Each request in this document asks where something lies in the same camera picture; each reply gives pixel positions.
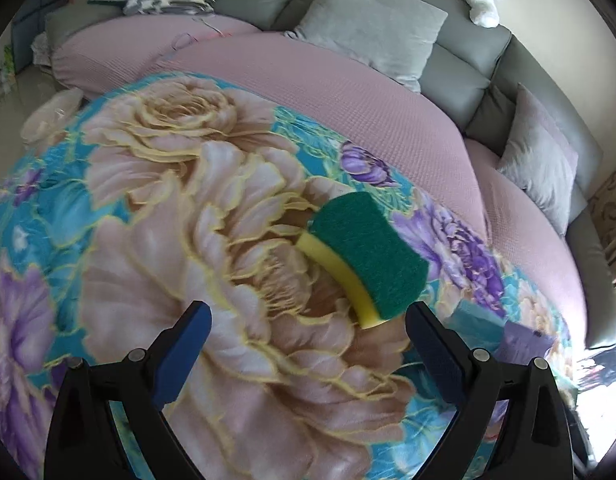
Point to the large grey cushion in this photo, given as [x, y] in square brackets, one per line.
[372, 25]

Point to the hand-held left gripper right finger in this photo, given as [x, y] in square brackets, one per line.
[437, 355]

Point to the pink sofa cover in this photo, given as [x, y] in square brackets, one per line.
[363, 110]

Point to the purple packet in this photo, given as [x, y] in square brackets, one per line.
[525, 345]

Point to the grey green sofa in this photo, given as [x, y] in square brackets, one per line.
[467, 65]

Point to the teal packet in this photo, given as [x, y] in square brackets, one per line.
[475, 317]

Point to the beige patterned curtain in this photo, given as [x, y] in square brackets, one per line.
[612, 220]

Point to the floral printed blanket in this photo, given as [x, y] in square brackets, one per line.
[188, 220]

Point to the grey cushion with pink back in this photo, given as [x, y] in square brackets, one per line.
[537, 165]

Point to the yellow green scrubbing sponge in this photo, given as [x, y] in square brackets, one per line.
[372, 250]

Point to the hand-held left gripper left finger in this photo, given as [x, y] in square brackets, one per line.
[183, 350]

